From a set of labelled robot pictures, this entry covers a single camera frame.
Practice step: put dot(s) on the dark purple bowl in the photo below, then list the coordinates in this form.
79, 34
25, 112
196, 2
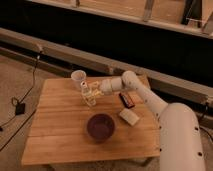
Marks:
100, 127

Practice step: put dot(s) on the black power adapter box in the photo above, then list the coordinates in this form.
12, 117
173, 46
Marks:
20, 109

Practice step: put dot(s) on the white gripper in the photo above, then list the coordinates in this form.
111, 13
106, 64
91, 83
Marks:
107, 86

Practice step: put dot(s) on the wooden table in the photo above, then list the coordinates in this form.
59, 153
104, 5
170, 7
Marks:
58, 132

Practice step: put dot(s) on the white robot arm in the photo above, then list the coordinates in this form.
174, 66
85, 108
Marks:
180, 139

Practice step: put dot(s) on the white sponge block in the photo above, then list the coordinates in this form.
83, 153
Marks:
129, 116

